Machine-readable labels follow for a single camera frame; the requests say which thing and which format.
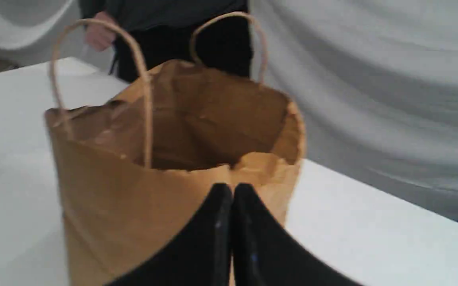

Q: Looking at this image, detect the person's right hand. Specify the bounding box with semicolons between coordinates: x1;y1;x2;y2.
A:
84;11;116;51

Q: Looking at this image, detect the person's dark torso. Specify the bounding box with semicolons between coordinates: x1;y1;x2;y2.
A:
78;0;253;77

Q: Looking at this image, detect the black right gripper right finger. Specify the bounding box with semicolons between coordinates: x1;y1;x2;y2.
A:
233;184;357;286

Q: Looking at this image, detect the brown paper bag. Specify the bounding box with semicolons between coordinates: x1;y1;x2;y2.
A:
44;12;307;286

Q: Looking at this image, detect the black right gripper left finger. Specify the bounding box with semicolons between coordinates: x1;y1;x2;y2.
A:
111;183;232;286

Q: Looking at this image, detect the white draped backdrop cloth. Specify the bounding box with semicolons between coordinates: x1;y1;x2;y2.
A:
0;0;458;219

